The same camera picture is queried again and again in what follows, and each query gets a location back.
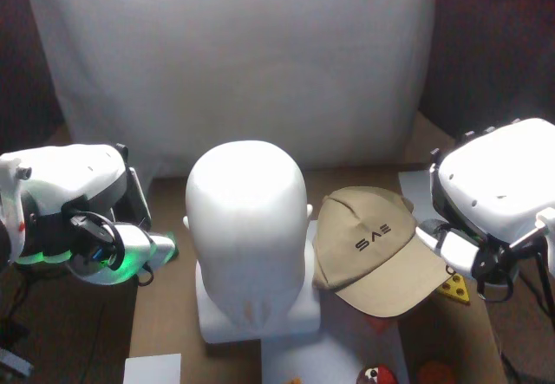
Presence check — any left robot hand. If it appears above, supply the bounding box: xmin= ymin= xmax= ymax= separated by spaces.
xmin=19 ymin=142 xmax=180 ymax=286

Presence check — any small white paper sheet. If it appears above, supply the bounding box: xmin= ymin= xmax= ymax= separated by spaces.
xmin=124 ymin=353 xmax=182 ymax=384
xmin=397 ymin=171 xmax=434 ymax=197

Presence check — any yellow triangle block with holes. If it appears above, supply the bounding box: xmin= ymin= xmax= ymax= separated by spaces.
xmin=435 ymin=272 xmax=472 ymax=306

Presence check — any white foam mannequin head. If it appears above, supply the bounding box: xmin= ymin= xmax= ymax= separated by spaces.
xmin=181 ymin=140 xmax=322 ymax=345

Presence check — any red brown bird toy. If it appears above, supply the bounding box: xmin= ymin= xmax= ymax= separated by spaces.
xmin=356 ymin=364 xmax=398 ymax=384

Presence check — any white backdrop sheet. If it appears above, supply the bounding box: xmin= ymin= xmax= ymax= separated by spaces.
xmin=21 ymin=0 xmax=439 ymax=181

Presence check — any large white paper sheet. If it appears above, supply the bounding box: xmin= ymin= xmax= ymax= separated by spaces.
xmin=259 ymin=218 xmax=411 ymax=384

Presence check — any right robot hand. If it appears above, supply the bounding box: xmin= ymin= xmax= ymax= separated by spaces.
xmin=415 ymin=117 xmax=555 ymax=276

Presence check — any orange hexagon block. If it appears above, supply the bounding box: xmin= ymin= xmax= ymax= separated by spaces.
xmin=416 ymin=360 xmax=455 ymax=384

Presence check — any beige baseball cap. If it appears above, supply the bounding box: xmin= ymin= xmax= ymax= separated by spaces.
xmin=311 ymin=185 xmax=454 ymax=319

